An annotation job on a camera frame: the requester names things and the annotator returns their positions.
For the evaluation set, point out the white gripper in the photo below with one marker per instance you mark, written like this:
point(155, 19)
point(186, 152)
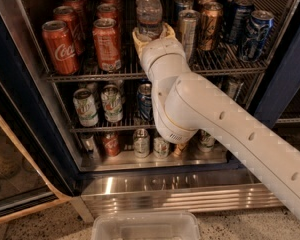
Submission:
point(159, 49)

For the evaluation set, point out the clear plastic water bottle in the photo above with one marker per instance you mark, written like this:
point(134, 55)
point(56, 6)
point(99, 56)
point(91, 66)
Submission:
point(149, 18)

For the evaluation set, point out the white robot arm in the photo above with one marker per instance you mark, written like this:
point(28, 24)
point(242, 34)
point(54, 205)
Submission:
point(184, 102)

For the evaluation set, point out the middle shelf blue can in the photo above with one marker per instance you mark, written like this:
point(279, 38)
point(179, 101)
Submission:
point(144, 101)

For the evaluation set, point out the stainless steel fridge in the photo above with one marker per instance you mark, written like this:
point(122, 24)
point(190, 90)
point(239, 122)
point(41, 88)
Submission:
point(196, 181)

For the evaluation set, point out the silver middle shelf can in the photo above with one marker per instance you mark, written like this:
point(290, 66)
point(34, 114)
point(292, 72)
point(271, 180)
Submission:
point(233, 87)

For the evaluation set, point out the open glass fridge door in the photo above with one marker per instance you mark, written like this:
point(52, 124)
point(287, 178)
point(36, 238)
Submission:
point(24, 187)

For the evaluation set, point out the front silver energy can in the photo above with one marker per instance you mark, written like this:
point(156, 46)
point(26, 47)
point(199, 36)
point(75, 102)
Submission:
point(187, 25)

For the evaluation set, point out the front orange soda can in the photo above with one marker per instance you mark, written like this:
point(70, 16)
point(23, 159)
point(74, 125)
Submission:
point(107, 44)

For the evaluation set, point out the front gold brown can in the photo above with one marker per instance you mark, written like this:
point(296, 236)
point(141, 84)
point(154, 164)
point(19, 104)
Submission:
point(211, 23)

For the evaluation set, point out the white 7up can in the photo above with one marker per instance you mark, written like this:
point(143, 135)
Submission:
point(85, 107)
point(112, 104)

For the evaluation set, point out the front left Coca-Cola can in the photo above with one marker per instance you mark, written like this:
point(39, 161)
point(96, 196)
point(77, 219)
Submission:
point(60, 46)

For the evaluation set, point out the left white 7UP can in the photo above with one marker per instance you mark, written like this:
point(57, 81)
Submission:
point(85, 107)

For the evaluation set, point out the front blue can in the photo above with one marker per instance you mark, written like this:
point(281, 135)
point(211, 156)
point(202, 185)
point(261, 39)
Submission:
point(256, 32)

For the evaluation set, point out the bottom gold can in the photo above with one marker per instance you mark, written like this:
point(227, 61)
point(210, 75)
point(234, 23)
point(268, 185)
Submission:
point(179, 148)

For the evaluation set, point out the bottom red Coke can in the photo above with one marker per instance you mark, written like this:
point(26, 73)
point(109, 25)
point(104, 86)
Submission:
point(110, 142)

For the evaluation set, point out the bottom right white can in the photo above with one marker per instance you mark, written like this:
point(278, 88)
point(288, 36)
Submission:
point(206, 141)

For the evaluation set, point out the bottom silver can left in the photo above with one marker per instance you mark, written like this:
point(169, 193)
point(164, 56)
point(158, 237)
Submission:
point(90, 145)

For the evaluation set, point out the clear plastic bin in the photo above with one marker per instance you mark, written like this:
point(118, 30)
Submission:
point(146, 226)

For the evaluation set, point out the top wire shelf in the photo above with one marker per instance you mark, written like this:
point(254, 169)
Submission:
point(221, 61)

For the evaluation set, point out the wire shelf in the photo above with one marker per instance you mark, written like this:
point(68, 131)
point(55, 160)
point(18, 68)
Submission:
point(221, 61)
point(131, 116)

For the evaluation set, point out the middle wire shelf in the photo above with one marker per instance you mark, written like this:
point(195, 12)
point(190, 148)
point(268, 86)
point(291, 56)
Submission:
point(131, 116)

